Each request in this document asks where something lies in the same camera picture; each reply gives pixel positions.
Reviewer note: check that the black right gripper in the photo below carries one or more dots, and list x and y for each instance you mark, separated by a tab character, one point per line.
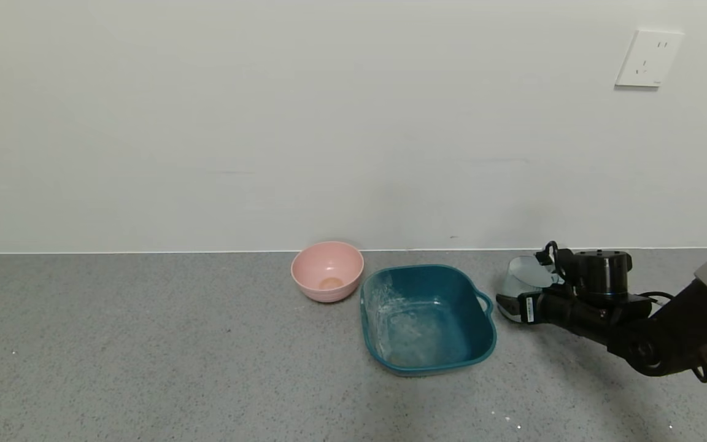
528	308

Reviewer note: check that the white wall power socket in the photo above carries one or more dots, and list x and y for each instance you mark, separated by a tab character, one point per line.
648	58

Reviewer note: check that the teal square plastic basin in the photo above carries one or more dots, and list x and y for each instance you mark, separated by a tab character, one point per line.
470	331

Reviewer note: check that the pink ribbed plastic bowl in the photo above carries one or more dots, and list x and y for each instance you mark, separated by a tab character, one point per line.
313	270

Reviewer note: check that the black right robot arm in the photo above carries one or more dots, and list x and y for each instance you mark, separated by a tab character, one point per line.
685	325

